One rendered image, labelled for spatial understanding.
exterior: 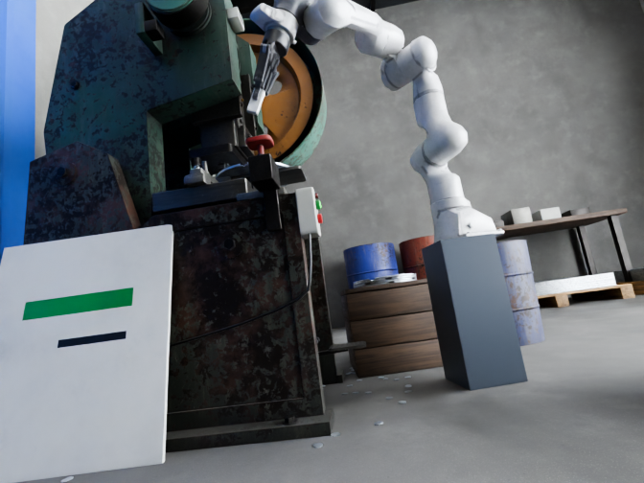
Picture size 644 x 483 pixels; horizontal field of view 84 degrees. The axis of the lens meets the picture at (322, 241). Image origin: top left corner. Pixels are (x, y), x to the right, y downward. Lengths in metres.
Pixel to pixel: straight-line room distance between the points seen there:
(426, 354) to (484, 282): 0.46
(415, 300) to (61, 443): 1.19
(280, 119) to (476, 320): 1.26
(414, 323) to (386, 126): 3.85
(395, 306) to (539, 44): 5.05
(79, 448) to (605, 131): 5.76
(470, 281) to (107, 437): 1.04
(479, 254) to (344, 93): 4.33
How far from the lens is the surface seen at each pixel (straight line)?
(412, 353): 1.52
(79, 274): 1.20
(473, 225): 1.26
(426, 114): 1.37
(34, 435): 1.18
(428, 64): 1.40
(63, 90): 1.60
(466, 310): 1.18
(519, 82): 5.71
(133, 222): 1.19
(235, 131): 1.36
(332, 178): 4.80
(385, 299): 1.49
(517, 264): 1.90
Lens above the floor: 0.30
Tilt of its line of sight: 10 degrees up
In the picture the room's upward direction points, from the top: 8 degrees counter-clockwise
